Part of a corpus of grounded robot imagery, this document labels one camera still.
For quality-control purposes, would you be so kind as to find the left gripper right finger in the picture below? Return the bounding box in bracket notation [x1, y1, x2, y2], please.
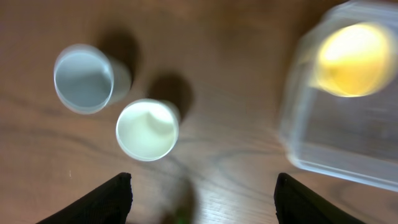
[274, 173, 364, 224]

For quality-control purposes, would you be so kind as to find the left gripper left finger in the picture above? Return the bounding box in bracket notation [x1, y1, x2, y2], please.
[39, 172, 133, 224]

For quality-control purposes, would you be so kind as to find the cream plastic cup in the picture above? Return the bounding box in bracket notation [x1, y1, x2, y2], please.
[115, 98, 181, 162]

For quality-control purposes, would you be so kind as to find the grey plastic cup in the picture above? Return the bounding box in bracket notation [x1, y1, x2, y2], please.
[53, 44, 132, 114]

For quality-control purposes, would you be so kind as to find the yellow plastic cup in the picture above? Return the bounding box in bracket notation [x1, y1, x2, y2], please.
[310, 22, 397, 98]

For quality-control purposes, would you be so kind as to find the clear plastic container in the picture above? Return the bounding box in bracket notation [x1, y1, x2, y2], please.
[280, 1, 397, 191]

